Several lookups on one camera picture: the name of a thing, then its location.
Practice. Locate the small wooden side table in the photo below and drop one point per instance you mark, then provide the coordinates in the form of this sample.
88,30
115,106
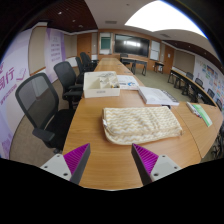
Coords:
159,63

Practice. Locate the bright ceiling light panel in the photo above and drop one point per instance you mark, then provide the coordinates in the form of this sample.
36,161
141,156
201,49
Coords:
160,18

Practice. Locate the green white wall board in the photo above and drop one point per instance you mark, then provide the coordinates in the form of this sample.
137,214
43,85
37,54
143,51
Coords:
105,43

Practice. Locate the bundle of pens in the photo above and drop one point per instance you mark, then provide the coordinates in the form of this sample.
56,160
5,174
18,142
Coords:
192,108

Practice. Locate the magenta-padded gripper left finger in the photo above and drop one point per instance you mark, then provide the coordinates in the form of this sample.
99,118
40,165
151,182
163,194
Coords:
76,160

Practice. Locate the white book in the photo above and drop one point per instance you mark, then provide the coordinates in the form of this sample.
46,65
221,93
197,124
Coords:
155,96

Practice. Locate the white open cardboard box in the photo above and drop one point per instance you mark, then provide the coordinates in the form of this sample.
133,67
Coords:
100,91

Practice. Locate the group of black chairs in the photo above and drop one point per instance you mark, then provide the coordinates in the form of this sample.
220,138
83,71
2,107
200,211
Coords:
199,81

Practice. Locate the colourful wall posters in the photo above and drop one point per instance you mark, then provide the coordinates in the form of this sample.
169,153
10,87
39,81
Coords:
210,75

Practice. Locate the wooden desk with black legs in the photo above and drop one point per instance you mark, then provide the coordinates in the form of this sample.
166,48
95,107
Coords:
133,61

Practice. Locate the black chair behind desk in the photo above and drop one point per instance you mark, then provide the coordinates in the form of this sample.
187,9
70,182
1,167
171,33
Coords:
124,55

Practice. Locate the white printed paper sheet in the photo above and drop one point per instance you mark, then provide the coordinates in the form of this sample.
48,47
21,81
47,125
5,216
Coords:
126,79

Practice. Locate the green booklet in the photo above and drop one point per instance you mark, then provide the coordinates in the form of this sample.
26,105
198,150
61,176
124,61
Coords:
203,115

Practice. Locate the purple wall banner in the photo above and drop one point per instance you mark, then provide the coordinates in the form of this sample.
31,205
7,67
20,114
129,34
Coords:
55,50

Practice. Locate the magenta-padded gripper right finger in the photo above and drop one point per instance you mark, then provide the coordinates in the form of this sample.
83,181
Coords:
146,161

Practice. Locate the large purple white wall print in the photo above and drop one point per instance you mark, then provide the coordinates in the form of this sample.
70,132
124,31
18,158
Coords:
13,76

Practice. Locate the long wooden side table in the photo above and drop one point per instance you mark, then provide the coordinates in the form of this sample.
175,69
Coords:
190,83

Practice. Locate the small white blue packet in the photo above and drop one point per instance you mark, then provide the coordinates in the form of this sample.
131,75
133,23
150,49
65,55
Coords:
130,86

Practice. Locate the wooden door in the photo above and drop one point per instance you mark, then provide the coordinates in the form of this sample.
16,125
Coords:
84,45
168,58

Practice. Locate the black mesh office chair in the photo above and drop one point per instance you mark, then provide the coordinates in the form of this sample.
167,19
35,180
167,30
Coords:
86,60
65,75
36,100
79,65

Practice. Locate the cream zigzag patterned towel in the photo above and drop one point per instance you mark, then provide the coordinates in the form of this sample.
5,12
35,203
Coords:
140,125

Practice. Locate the large black wall screen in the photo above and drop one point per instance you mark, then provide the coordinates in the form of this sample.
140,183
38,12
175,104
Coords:
131,45

